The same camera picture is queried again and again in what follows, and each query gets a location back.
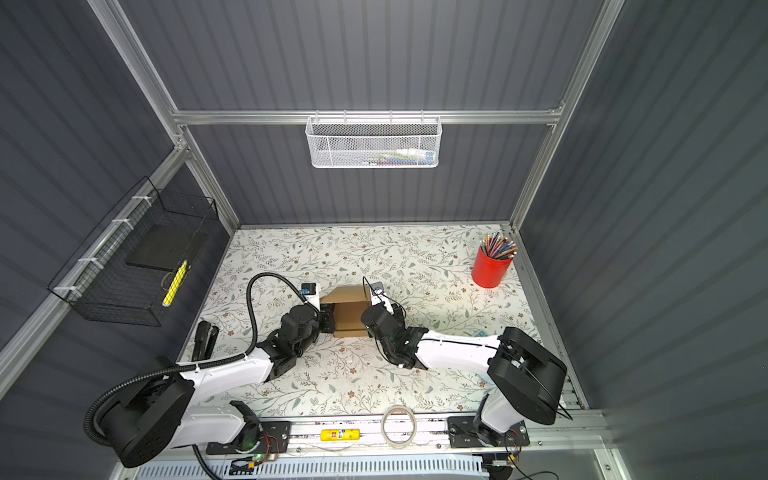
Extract brown cardboard box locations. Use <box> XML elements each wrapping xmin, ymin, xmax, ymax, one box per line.
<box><xmin>320</xmin><ymin>285</ymin><xmax>371</xmax><ymax>338</ymax></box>

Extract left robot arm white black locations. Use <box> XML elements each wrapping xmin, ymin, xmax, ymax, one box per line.
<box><xmin>83</xmin><ymin>283</ymin><xmax>333</xmax><ymax>468</ymax></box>

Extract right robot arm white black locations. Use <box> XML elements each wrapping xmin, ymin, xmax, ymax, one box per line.
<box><xmin>361</xmin><ymin>281</ymin><xmax>567</xmax><ymax>434</ymax></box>

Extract black stapler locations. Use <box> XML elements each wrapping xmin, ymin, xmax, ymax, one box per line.
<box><xmin>191</xmin><ymin>320</ymin><xmax>220</xmax><ymax>361</ymax></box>

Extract clear tape roll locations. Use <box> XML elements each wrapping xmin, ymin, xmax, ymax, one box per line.
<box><xmin>379</xmin><ymin>405</ymin><xmax>417</xmax><ymax>449</ymax></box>

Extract yellow spirit level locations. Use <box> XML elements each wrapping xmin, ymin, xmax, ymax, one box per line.
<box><xmin>321</xmin><ymin>429</ymin><xmax>361</xmax><ymax>442</ymax></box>

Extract red metal pencil cup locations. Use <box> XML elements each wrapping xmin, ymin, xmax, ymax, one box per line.
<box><xmin>471</xmin><ymin>248</ymin><xmax>513</xmax><ymax>289</ymax></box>

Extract yellow striped tool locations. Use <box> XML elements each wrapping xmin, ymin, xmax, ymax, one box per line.
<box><xmin>161</xmin><ymin>260</ymin><xmax>189</xmax><ymax>308</ymax></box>

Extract bundle of coloured pencils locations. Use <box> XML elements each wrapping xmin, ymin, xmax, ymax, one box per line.
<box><xmin>480</xmin><ymin>232</ymin><xmax>518</xmax><ymax>261</ymax></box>

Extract black foam pad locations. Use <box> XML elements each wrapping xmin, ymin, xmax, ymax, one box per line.
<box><xmin>126</xmin><ymin>225</ymin><xmax>208</xmax><ymax>272</ymax></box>

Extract markers in white basket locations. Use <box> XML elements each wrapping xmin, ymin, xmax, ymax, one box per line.
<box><xmin>358</xmin><ymin>148</ymin><xmax>438</xmax><ymax>167</ymax></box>

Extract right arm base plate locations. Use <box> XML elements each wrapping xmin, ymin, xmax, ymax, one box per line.
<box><xmin>446</xmin><ymin>415</ymin><xmax>530</xmax><ymax>448</ymax></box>

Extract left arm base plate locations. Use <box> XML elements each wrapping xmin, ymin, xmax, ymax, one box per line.
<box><xmin>205</xmin><ymin>421</ymin><xmax>292</xmax><ymax>455</ymax></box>

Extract black wire mesh basket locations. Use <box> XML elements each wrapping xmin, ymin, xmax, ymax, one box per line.
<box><xmin>48</xmin><ymin>180</ymin><xmax>219</xmax><ymax>327</ymax></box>

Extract white wire mesh basket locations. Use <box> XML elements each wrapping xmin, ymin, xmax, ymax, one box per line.
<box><xmin>305</xmin><ymin>116</ymin><xmax>443</xmax><ymax>169</ymax></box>

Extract black corrugated cable hose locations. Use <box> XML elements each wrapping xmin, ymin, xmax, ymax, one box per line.
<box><xmin>82</xmin><ymin>271</ymin><xmax>307</xmax><ymax>480</ymax></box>

